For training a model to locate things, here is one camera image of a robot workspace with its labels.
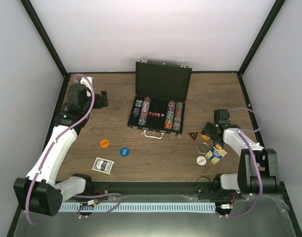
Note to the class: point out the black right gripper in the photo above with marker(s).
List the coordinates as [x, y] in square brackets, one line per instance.
[206, 131]

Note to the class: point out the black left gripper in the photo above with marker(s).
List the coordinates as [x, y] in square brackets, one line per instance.
[98, 104]

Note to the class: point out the orange round button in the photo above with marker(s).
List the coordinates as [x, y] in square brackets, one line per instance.
[104, 143]
[205, 137]

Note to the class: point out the blue yellow card deck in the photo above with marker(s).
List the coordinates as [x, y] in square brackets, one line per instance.
[215, 155]

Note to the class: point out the black poker chip case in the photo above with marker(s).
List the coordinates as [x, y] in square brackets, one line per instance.
[162, 82]

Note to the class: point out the blue small blind button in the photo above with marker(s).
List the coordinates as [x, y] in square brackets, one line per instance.
[124, 152]

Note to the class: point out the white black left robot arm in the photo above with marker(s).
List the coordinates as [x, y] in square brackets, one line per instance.
[38, 192]

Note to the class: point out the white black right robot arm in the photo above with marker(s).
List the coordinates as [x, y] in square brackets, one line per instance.
[258, 166]

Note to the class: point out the clear round plastic disc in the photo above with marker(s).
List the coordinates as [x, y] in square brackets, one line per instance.
[203, 148]

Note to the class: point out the red black triangular token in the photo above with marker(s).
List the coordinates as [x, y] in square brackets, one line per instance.
[193, 135]

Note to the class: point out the white dealer button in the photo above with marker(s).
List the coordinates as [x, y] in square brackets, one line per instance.
[201, 160]

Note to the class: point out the short poker chip stack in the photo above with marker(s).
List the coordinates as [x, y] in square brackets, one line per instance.
[139, 103]

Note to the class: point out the black round cup in case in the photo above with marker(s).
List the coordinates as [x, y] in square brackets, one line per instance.
[136, 112]

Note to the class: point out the poker chip row right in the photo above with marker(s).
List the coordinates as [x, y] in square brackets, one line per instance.
[178, 116]

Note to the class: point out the tall poker chip row left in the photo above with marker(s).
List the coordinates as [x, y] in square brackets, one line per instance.
[144, 111]

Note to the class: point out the red dice row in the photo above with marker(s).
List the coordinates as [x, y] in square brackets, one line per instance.
[158, 115]

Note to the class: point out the blue white card deck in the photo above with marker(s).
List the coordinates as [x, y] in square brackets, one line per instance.
[103, 165]

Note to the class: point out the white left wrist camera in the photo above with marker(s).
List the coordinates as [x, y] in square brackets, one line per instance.
[89, 81]

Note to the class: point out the black front mounting rail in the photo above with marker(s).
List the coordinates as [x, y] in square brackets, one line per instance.
[202, 190]

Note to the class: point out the light blue slotted cable duct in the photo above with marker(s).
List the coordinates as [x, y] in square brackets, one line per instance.
[143, 207]

